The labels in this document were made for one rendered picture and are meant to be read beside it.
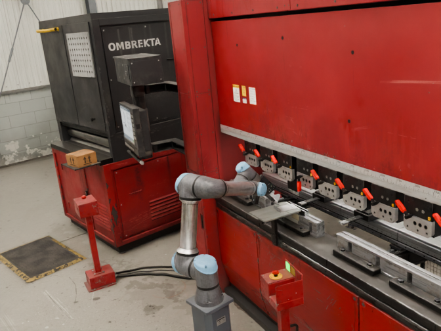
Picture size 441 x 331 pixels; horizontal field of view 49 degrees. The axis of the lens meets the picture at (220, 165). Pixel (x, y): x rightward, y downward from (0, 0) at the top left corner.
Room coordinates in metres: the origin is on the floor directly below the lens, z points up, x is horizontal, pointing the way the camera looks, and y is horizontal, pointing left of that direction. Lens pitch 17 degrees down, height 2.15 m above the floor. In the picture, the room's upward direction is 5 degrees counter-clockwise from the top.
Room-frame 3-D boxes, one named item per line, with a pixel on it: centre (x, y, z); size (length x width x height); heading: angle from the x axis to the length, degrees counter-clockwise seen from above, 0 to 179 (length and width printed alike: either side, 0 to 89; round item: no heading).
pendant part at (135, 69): (3.74, 0.56, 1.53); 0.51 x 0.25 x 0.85; 22
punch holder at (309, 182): (2.67, -0.51, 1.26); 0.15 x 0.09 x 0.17; 26
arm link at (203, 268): (2.22, 0.13, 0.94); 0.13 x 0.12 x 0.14; 48
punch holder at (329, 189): (2.49, -0.60, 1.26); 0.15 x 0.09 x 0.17; 26
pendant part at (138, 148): (3.66, 0.62, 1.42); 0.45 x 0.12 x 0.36; 22
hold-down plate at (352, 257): (2.26, -0.65, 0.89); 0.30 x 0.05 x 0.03; 26
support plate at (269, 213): (2.76, -0.31, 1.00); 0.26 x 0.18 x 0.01; 116
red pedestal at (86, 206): (3.88, 1.17, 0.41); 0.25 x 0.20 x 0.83; 116
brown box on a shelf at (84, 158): (4.36, 1.28, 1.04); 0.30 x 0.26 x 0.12; 38
